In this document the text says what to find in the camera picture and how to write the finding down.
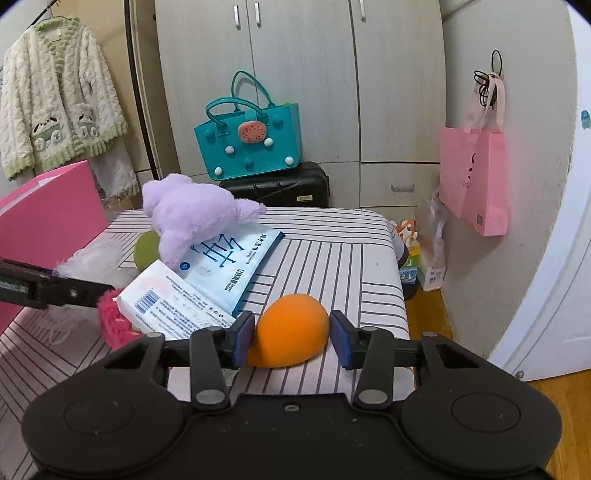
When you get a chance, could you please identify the colourful gift bag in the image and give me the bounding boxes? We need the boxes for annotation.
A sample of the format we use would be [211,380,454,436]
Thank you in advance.
[397,219,422,284]

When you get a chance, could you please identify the clear plastic bag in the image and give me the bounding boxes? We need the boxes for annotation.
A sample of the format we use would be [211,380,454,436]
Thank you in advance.
[418,185,448,291]

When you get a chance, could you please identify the pink storage box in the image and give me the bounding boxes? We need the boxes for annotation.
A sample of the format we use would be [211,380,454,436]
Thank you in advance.
[0,160,110,340]

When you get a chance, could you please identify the black pole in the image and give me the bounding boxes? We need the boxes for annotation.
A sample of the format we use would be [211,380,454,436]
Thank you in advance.
[124,0,160,178]

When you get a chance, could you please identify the white door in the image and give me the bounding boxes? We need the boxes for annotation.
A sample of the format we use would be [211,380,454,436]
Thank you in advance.
[489,14,591,381]

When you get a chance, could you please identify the beige wardrobe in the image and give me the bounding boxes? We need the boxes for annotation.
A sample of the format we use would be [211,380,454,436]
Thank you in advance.
[154,0,446,227]

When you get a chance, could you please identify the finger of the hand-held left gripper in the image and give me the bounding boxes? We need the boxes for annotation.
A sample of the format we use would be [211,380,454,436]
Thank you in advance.
[28,271,117,309]

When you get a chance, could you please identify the black hair ties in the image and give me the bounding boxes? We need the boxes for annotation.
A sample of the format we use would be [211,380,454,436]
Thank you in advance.
[473,50,504,107]

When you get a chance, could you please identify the teal felt tote bag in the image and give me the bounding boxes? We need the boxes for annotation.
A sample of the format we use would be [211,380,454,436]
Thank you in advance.
[194,71,303,182]

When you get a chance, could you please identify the orange egg-shaped sponge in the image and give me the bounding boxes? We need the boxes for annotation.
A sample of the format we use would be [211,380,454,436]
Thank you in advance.
[247,294,331,368]

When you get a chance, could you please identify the white green fleece pajama top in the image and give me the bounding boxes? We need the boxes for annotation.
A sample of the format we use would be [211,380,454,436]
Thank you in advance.
[0,14,129,182]

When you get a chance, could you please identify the striped cloth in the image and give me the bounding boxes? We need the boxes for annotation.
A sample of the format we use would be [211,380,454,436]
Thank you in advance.
[0,207,411,462]

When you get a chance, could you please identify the blue white wet wipes pack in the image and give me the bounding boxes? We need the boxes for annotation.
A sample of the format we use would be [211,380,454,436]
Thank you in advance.
[178,223,286,318]

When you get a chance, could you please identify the white fleece pajama pants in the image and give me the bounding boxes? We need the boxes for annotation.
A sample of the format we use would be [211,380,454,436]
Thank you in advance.
[90,138,140,198]

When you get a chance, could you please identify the purple plush toy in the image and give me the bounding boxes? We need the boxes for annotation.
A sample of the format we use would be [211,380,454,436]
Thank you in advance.
[141,173,267,271]

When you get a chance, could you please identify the pink paper bag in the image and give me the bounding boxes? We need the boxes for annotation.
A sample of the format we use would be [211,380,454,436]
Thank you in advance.
[438,71,511,237]

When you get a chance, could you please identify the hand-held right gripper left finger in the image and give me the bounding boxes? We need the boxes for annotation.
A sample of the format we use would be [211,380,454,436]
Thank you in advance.
[95,311,257,412]

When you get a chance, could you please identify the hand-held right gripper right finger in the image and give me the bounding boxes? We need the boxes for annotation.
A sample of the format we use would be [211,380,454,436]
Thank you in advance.
[329,310,491,411]

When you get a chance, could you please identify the white crumpled plastic bag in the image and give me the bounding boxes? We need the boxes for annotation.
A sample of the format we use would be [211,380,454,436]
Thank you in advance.
[53,240,139,296]

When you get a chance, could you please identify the black suitcase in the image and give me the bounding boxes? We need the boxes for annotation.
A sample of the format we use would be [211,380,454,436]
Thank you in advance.
[219,161,331,208]

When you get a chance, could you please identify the green ball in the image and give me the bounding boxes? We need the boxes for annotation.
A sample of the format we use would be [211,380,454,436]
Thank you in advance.
[134,231,162,273]

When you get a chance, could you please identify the white tissue pack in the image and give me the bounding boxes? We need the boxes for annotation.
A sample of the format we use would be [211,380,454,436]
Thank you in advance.
[116,259,237,335]

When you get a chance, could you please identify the red fuzzy toy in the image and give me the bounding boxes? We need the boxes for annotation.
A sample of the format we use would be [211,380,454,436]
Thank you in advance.
[96,290,144,349]

